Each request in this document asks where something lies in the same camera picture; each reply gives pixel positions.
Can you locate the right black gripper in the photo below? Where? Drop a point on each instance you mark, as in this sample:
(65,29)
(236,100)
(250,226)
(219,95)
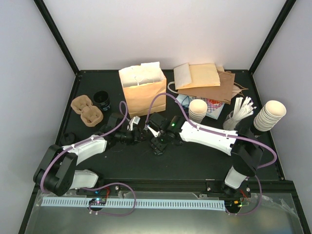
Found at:
(154,142)

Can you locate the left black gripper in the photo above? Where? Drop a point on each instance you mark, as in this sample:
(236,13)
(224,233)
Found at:
(137,135)

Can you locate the orange paper bag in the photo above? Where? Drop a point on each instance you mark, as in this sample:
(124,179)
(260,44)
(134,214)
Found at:
(141,84)
(188,76)

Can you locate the black printed paper cup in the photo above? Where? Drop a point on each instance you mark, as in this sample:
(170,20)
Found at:
(102,101)

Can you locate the single black paper cup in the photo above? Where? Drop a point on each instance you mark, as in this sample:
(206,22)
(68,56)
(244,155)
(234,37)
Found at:
(158,151)

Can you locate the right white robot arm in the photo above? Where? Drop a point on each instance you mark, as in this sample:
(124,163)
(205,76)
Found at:
(240,146)

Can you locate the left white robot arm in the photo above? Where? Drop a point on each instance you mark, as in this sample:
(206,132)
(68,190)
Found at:
(57,171)

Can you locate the brown pulp cup carrier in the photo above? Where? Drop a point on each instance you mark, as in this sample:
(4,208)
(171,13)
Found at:
(89,114)

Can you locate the white paper cup stack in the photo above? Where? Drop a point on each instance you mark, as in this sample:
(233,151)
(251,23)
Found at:
(197,110)

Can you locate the left black lid stack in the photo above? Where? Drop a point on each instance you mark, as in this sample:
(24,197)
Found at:
(68,139)

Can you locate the small circuit board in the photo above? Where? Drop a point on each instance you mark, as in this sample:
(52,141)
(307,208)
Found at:
(97,201)

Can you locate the brown kraft paper bag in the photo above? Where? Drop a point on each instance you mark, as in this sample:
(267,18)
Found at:
(223,93)

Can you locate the tilted paper cup stack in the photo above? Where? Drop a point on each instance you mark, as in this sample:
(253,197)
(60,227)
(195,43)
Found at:
(270,114)

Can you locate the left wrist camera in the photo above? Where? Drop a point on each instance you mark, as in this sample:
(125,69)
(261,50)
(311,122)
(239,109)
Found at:
(134,121)

